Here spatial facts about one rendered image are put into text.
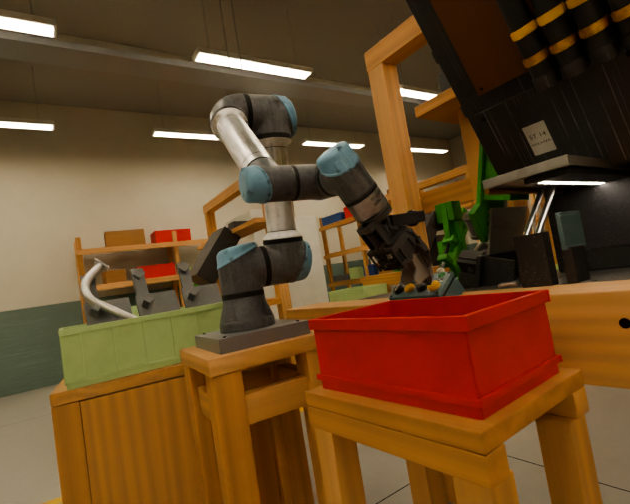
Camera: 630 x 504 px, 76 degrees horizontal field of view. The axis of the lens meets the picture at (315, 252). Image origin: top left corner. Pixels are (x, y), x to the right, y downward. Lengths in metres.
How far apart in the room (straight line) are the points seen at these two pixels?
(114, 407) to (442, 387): 1.05
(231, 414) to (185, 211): 7.39
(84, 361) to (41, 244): 6.50
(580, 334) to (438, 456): 0.35
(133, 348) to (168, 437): 0.29
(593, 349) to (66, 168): 7.90
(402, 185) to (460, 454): 1.35
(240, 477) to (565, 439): 0.66
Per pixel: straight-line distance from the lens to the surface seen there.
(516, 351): 0.60
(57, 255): 7.80
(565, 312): 0.79
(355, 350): 0.64
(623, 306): 0.76
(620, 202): 1.16
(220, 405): 0.98
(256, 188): 0.80
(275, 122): 1.17
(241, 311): 1.08
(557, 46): 0.90
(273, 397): 1.04
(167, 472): 1.46
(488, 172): 1.11
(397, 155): 1.78
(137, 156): 8.37
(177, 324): 1.41
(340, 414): 0.68
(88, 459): 1.43
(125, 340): 1.39
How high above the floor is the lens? 0.99
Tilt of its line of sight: 4 degrees up
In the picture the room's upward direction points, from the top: 9 degrees counter-clockwise
